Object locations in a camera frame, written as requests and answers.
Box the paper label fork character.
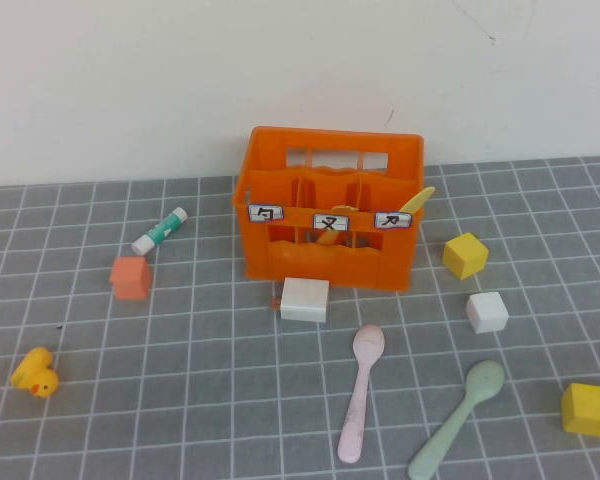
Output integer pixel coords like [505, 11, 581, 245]
[312, 213, 350, 232]

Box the paper label spoon character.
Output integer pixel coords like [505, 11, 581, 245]
[248, 203, 285, 223]

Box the yellow rubber duck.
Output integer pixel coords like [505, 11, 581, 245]
[10, 346, 60, 399]

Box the orange cube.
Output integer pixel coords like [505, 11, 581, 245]
[109, 256, 153, 301]

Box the white power adapter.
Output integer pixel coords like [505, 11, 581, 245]
[271, 277, 331, 324]

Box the white cube block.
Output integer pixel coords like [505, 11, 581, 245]
[465, 291, 510, 335]

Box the paper label knife character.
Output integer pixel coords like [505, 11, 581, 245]
[374, 211, 413, 230]

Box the yellow plastic knife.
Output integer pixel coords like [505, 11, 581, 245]
[397, 185, 437, 215]

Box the green plastic spoon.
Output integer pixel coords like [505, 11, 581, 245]
[407, 360, 507, 480]

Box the yellow plastic fork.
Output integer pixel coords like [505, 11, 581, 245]
[315, 203, 358, 246]

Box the pink plastic spoon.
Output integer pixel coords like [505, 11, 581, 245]
[337, 323, 386, 464]

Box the orange plastic cutlery holder crate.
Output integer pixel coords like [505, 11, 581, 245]
[231, 125, 426, 293]

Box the grey grid tablecloth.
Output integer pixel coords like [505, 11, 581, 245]
[0, 155, 600, 480]

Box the white green glue stick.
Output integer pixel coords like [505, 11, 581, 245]
[131, 206, 189, 255]

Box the yellow cube block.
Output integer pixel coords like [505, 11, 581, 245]
[441, 232, 490, 281]
[560, 382, 600, 439]

